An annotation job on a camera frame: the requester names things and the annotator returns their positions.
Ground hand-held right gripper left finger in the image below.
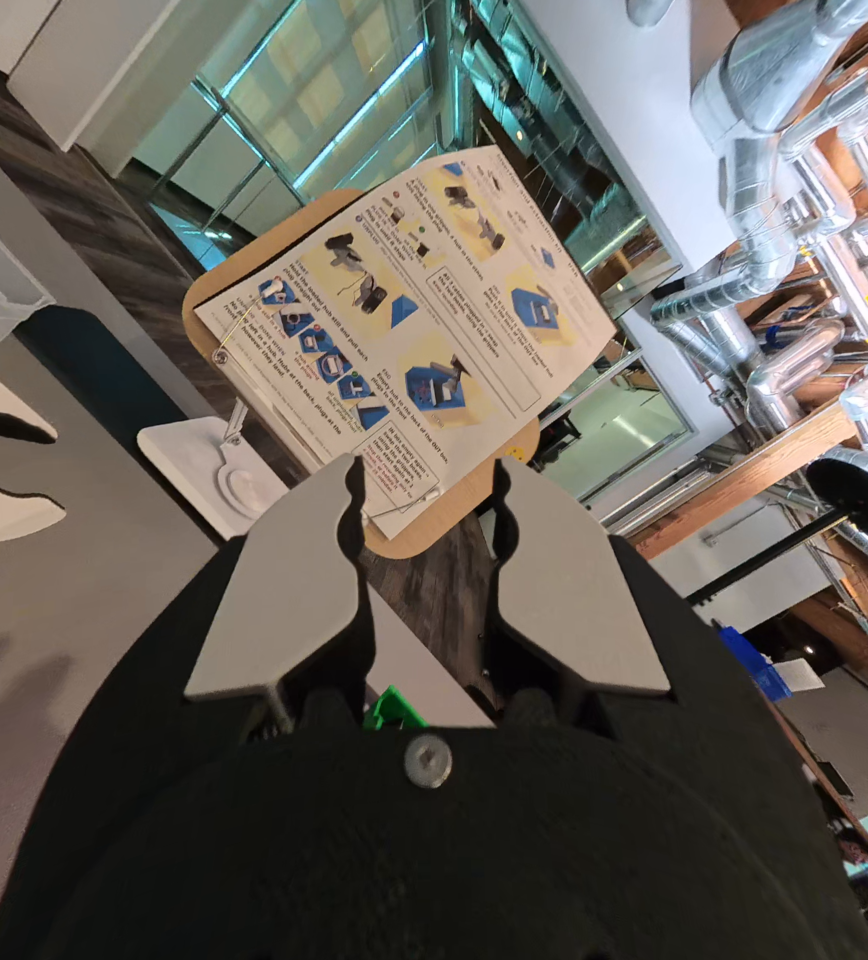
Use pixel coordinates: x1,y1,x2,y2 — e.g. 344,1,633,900
182,452,376,735

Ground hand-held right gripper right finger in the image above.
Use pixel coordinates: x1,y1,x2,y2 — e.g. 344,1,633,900
481,456,672,723

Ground green plastic bin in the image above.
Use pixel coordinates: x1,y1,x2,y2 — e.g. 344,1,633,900
362,684,432,732

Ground instruction sheet on stand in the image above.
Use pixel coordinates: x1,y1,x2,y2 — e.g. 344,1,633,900
181,187,541,561

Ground white stand base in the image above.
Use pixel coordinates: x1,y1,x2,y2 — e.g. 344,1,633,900
136,397,294,543

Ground blue storage bin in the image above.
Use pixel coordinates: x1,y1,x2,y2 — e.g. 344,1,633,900
713,621,793,704

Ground black lamp stand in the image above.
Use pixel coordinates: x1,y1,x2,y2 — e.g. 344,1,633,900
685,457,868,610

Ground printed instruction sheet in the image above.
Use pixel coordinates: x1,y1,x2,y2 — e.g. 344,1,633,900
200,142,620,543

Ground silver ceiling ducts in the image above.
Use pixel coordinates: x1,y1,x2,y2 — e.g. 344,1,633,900
625,0,868,594

